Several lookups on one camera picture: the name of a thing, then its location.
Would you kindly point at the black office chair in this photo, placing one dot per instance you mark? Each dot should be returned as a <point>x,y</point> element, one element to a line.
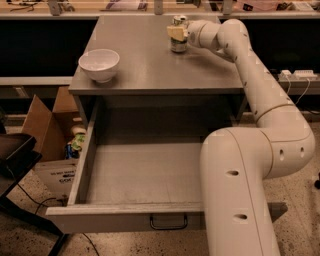
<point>17,158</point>

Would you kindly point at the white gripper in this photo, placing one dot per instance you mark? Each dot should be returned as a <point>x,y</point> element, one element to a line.
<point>193,33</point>

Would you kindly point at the black drawer handle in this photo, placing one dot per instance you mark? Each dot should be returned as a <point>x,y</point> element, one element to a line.
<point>168,222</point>

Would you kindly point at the white power strip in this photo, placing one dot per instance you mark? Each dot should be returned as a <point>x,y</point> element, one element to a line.
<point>298,75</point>

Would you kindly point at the open grey top drawer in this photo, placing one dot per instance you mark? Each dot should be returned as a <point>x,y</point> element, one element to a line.
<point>139,159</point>

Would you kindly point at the blue item in box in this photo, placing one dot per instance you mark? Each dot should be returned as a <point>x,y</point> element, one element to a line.
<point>70,153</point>

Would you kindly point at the white ceramic bowl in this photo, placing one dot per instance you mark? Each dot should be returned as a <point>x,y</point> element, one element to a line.
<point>100,65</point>

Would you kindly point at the white printed cardboard box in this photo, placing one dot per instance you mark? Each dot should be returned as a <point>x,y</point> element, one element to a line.
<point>58,176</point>

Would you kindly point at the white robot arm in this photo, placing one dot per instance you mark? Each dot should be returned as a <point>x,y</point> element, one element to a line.
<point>235,161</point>

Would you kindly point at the green toy in box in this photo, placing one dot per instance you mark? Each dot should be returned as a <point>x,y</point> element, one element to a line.
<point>77,141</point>

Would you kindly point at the silver green 7up can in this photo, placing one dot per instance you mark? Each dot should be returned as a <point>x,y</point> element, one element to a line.
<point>177,31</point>

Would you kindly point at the brown cardboard box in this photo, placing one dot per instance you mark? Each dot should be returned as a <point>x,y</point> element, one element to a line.
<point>52,128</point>

